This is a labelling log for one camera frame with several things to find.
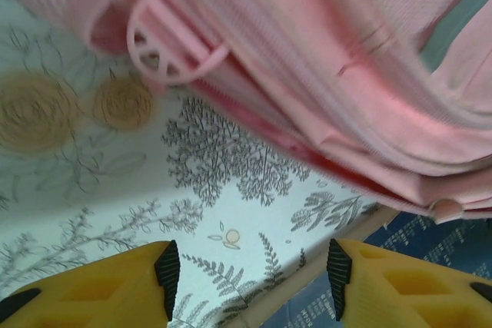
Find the dark blue QR-code booklet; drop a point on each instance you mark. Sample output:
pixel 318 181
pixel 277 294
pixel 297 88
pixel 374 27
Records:
pixel 415 251

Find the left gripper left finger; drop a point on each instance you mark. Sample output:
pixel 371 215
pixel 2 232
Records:
pixel 96 293

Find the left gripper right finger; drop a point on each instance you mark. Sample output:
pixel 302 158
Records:
pixel 403 289

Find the pink school backpack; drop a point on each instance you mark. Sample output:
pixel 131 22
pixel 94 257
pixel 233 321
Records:
pixel 307 55

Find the floral tablecloth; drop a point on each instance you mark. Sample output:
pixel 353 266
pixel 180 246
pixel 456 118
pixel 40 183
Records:
pixel 115 189

